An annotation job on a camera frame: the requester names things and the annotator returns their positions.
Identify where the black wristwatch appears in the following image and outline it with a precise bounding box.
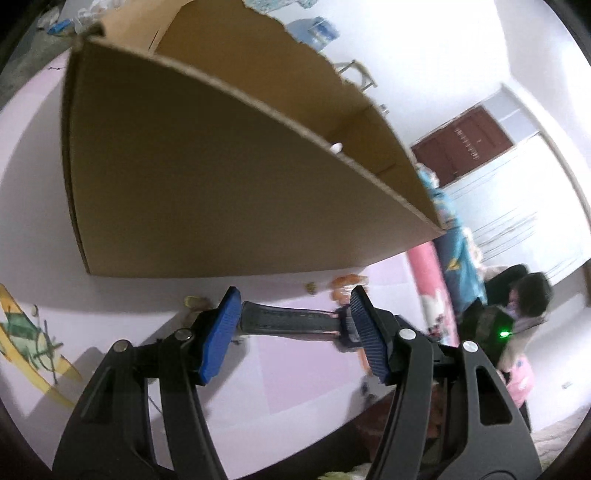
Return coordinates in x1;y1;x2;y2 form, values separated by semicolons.
238;300;370;356

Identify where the teal patterned wall cloth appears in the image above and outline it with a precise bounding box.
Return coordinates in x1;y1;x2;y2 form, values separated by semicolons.
245;0;315;12

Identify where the orange bead bracelet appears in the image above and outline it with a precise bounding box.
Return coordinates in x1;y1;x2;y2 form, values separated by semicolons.
330;273;370;301

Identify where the wooden chair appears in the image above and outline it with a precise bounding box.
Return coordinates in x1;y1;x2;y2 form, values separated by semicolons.
335;59;377;90

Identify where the green fuzzy cloth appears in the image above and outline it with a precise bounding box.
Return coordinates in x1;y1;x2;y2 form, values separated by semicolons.
318;466;370;480

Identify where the brown cardboard box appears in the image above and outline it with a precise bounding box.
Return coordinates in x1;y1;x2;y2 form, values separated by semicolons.
61;0;446;278

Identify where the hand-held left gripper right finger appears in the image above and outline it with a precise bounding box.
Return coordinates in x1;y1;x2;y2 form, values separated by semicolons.
349;285;543;480

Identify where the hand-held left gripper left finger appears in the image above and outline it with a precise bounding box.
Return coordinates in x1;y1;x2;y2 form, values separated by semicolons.
51;286;243;480

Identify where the water dispenser with blue jug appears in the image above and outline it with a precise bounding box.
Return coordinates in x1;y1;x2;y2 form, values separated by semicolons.
307;16;338;47

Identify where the blue printed blanket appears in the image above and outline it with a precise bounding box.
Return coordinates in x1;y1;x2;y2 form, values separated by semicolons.
416;166;488;319

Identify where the brown wooden door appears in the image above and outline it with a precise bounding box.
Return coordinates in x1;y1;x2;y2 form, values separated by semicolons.
411;105;514;188

